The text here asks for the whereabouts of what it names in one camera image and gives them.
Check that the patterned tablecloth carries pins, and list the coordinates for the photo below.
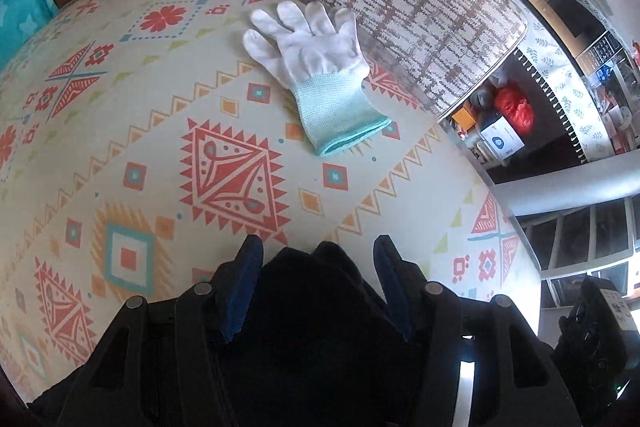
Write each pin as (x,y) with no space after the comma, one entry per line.
(150,117)

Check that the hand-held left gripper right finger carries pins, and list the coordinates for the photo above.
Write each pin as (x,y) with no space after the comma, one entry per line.
(395,292)

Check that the white ledge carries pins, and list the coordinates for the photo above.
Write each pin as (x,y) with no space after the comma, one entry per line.
(575,189)

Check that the turquoise star chair cover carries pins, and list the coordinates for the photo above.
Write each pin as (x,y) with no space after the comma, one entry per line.
(22,17)

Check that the red plastic bag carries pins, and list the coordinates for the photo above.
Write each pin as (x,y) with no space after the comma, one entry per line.
(515,107)

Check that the white box blue label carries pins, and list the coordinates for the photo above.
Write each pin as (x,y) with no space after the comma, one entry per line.
(501,139)

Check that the leaf print sideboard cloth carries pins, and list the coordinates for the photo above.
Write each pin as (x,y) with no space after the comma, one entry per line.
(565,82)

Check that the black pants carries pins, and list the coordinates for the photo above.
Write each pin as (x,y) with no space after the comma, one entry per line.
(310,337)

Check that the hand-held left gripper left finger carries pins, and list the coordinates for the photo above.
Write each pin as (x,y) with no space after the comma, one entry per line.
(242,292)

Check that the white glove teal cuff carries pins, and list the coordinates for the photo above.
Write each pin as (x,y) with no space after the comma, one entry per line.
(315,57)

